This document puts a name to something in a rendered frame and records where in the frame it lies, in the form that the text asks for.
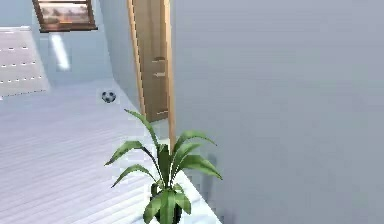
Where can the white chest of drawers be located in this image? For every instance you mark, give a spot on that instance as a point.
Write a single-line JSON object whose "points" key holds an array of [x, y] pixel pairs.
{"points": [[20, 63]]}

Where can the green house plant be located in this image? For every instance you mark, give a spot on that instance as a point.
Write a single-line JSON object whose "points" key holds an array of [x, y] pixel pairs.
{"points": [[165, 166]]}

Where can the light wooden room door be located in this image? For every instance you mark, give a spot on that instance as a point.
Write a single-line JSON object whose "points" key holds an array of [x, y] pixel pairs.
{"points": [[154, 60]]}

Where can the black and white soccer ball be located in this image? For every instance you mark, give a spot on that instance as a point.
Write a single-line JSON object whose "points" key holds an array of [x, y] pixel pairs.
{"points": [[108, 96]]}

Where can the brown framed window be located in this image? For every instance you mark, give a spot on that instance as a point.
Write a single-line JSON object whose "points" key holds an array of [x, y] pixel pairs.
{"points": [[65, 15]]}

